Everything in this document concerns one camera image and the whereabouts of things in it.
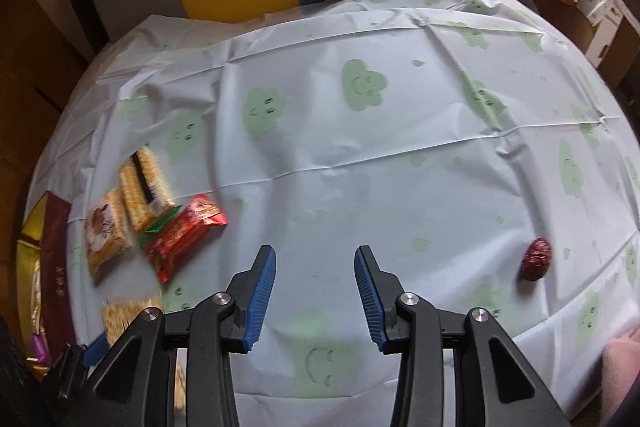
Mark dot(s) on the beige snack packet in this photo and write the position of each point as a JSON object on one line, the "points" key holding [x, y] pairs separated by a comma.
{"points": [[106, 234]]}

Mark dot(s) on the pink cloth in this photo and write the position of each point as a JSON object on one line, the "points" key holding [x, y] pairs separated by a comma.
{"points": [[622, 377]]}

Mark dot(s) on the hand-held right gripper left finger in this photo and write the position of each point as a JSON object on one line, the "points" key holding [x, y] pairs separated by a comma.
{"points": [[260, 302]]}

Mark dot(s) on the red gold-print snack packet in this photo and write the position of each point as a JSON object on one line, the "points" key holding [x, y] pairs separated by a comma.
{"points": [[185, 234]]}

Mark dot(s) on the red date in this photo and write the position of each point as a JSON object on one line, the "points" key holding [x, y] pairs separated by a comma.
{"points": [[536, 259]]}

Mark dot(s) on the green snack packet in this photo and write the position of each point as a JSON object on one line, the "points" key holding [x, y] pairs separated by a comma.
{"points": [[157, 225]]}

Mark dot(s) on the white box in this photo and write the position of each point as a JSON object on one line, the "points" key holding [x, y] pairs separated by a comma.
{"points": [[606, 29]]}

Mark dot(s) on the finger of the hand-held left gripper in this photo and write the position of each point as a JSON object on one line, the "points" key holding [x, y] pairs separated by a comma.
{"points": [[95, 351]]}

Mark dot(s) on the purple snack wrapper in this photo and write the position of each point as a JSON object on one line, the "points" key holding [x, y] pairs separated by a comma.
{"points": [[41, 351]]}

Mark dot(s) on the yellow cracker packet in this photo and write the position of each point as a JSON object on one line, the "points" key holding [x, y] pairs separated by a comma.
{"points": [[134, 202], [156, 179]]}

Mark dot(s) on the pale cracker packet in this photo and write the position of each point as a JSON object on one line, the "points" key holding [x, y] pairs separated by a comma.
{"points": [[125, 314]]}

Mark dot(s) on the white cloud-print tablecloth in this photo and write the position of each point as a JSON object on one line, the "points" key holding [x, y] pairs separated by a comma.
{"points": [[400, 187]]}

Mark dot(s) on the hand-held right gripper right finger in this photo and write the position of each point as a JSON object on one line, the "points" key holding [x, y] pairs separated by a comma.
{"points": [[367, 302]]}

